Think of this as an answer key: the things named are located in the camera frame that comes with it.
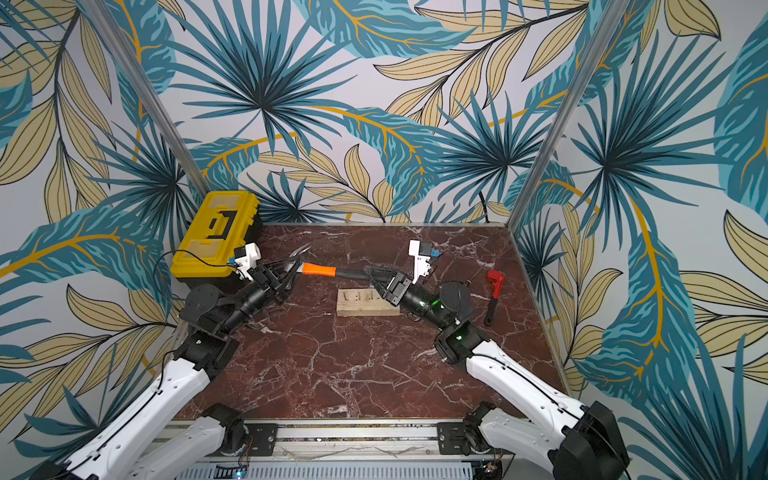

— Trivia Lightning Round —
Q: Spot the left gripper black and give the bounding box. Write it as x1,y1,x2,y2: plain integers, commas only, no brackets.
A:
218,255,307,337

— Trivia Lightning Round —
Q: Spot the claw hammer orange black handle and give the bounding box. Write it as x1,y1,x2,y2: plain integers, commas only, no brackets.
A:
299,260,371,284

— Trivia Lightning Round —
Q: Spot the wooden block with nails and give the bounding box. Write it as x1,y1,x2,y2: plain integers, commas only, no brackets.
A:
336,288,401,317

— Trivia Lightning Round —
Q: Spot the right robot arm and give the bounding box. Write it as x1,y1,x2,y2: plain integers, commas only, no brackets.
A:
364,266,630,479

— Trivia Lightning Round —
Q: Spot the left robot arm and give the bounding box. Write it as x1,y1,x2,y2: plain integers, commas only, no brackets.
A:
31,244,307,479

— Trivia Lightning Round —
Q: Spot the yellow black toolbox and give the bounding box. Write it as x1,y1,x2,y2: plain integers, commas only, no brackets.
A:
170,190,262,294

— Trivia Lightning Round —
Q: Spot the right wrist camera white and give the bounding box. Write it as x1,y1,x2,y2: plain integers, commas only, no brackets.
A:
408,240,440,284

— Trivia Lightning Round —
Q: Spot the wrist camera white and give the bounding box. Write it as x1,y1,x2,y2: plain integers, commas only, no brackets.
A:
408,240,440,284
228,243,261,281

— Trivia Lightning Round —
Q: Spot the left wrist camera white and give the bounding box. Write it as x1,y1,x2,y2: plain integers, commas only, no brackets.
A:
228,243,261,281

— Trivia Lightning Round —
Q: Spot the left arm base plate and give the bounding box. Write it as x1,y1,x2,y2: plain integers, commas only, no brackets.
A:
236,422,278,458

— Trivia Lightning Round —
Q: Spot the aluminium front rail frame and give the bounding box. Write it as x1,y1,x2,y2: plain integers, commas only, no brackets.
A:
86,418,616,480

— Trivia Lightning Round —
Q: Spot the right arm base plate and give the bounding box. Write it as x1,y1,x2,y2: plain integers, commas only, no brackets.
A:
436,421,513,456

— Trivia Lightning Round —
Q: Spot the left aluminium corner post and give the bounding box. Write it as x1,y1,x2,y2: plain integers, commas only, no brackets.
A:
81,0,210,197

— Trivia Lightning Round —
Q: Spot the aluminium corner post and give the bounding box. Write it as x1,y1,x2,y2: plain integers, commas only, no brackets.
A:
81,0,210,197
507,0,630,235

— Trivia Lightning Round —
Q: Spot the right aluminium corner post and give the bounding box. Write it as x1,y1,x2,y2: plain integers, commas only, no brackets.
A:
507,0,630,235

